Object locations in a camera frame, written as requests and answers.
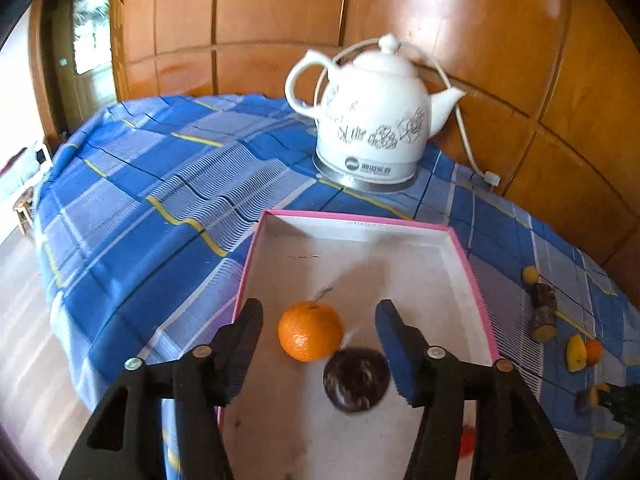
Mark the white power cord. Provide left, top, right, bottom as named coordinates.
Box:
left=327, top=42, right=488, bottom=178

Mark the pink-edged white cardboard box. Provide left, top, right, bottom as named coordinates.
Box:
left=216, top=210, right=501, bottom=480

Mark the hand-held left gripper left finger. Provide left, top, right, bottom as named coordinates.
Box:
left=59, top=298, right=264, bottom=480

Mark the yellow fruit wedge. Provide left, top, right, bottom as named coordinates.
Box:
left=566, top=335, right=587, bottom=373

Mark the blue plaid tablecloth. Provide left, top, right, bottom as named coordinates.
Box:
left=32, top=94, right=636, bottom=480

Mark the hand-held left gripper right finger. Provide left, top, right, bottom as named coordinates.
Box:
left=375, top=299, right=581, bottom=480

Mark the metal kettle base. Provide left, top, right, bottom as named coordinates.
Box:
left=312, top=154, right=426, bottom=194

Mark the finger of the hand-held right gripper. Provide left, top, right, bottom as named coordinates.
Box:
left=597, top=385, right=640, bottom=438

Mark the wooden door with window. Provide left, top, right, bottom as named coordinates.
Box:
left=42, top=0, right=118, bottom=128

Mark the small wooden stool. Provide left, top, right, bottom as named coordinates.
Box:
left=12, top=195, right=34, bottom=234

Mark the small red piece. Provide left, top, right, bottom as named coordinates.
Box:
left=459, top=424, right=477, bottom=461

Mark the dark round fruit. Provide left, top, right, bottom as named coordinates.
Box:
left=322, top=349, right=392, bottom=413

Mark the tangerine with short stem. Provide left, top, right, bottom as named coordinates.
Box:
left=277, top=300, right=345, bottom=362

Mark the white ceramic electric kettle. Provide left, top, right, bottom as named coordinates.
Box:
left=285, top=33, right=467, bottom=184

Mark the dark eggplant chunk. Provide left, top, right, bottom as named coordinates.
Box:
left=531, top=283, right=557, bottom=343

